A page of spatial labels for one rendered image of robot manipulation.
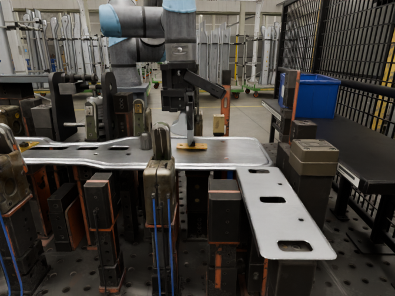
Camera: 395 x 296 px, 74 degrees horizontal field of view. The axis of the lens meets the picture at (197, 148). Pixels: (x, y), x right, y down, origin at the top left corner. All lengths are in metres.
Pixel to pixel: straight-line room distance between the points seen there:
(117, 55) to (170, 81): 0.64
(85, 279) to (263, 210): 0.52
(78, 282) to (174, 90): 0.54
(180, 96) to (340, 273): 0.62
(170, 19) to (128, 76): 0.66
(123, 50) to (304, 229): 1.06
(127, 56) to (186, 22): 0.67
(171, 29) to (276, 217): 0.45
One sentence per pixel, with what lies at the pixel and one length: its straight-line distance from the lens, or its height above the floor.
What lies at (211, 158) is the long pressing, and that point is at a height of 1.00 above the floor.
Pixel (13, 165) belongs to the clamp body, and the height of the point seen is 1.02.
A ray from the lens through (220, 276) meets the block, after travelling 0.65.
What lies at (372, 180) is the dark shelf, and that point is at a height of 1.03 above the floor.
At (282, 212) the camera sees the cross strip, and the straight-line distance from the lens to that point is 0.47.
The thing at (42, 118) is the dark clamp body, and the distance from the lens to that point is 1.01.
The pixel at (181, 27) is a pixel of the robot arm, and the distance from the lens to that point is 0.65.
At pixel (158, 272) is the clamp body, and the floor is 0.82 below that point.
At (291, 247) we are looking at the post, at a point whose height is 0.99.
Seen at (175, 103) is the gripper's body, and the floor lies 1.13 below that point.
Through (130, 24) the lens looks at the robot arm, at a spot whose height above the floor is 1.31.
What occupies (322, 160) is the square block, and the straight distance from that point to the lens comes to 0.61.
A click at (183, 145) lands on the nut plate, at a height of 1.01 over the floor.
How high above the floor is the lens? 1.25
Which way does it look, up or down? 20 degrees down
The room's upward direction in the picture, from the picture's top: straight up
